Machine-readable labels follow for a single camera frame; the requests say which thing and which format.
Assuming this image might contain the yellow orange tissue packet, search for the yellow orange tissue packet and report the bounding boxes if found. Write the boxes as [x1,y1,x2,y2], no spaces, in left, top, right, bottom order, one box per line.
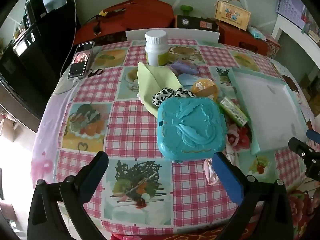
[191,79,219,100]

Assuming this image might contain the purple wall calendar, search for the purple wall calendar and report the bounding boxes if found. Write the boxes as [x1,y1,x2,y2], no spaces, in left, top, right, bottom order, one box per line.
[275,0,320,43]

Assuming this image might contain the black box with gauge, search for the black box with gauge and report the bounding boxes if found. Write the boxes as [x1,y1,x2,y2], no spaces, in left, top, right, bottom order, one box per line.
[175,15,220,29]

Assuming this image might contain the teal plastic dolphin box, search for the teal plastic dolphin box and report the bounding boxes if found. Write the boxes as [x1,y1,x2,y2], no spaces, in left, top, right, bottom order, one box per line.
[157,96,228,164]

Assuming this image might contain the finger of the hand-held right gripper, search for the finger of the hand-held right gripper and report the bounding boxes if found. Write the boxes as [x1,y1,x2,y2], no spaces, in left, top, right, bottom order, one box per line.
[306,129,320,145]
[288,137,320,180]

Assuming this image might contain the red box with handle hole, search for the red box with handle hole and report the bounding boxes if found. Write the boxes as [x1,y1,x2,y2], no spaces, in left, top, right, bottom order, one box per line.
[216,21,269,54]

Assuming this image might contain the black screen device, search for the black screen device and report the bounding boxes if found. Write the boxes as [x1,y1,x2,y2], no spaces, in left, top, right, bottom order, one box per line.
[24,0,68,20]

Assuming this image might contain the green tissue packet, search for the green tissue packet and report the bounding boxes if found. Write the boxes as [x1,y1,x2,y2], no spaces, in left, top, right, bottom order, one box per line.
[219,96,250,127]

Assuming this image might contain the black smartphone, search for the black smartphone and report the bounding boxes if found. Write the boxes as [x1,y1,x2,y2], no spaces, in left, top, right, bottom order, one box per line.
[67,41,95,80]

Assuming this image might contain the purple cartoon packet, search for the purple cartoon packet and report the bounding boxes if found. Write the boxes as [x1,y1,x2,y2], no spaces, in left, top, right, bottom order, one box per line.
[170,60,200,77]

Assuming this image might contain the black cabinet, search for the black cabinet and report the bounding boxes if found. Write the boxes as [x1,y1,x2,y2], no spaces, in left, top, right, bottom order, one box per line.
[0,17,80,120]

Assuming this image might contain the leopard print scrunchie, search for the leopard print scrunchie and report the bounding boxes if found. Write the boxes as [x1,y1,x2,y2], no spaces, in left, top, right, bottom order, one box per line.
[152,86,197,108]

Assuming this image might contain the pink checked tablecloth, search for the pink checked tablecloth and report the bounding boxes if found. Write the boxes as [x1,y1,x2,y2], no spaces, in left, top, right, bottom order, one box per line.
[31,39,315,235]

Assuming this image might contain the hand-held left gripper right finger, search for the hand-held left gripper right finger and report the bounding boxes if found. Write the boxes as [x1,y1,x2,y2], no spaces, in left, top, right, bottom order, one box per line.
[211,152,294,240]

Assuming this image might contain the red floral cloth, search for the red floral cloth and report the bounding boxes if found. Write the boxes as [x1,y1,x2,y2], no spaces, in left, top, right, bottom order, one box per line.
[226,125,253,153]

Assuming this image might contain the white bottle with green label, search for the white bottle with green label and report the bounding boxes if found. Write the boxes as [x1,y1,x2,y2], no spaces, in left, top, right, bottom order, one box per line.
[145,29,168,67]

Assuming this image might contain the light green cloth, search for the light green cloth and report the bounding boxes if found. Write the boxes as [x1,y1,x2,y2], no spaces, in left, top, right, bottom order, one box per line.
[137,62,184,115]

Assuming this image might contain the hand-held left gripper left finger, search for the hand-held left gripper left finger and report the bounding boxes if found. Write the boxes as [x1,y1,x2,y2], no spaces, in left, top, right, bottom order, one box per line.
[27,151,109,240]

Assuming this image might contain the white tray with teal rim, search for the white tray with teal rim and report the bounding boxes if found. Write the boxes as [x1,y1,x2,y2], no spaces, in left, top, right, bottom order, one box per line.
[227,67,309,155]

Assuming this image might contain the white cable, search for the white cable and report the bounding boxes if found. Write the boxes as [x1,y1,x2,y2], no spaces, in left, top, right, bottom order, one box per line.
[51,0,80,95]

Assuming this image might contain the red patterned box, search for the red patterned box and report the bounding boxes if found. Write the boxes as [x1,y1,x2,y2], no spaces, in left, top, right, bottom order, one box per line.
[265,35,280,59]

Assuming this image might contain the green plastic dumbbell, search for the green plastic dumbbell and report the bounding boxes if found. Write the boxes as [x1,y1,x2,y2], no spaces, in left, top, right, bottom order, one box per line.
[180,5,193,17]

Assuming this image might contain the pink satin cloth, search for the pink satin cloth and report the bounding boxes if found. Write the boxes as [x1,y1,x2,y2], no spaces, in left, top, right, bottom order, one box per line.
[203,152,238,185]

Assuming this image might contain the pale blue tissue pack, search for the pale blue tissue pack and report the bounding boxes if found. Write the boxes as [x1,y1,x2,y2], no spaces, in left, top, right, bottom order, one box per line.
[247,26,267,40]

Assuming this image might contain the white shelf frame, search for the white shelf frame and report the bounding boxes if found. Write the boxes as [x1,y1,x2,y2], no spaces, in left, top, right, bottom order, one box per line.
[271,14,320,65]

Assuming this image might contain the wooden picture sign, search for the wooden picture sign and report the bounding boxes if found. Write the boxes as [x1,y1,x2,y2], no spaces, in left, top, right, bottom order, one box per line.
[214,0,251,30]

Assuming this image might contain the large red box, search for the large red box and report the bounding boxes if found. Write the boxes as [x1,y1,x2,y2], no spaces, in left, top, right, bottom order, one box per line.
[75,0,174,39]

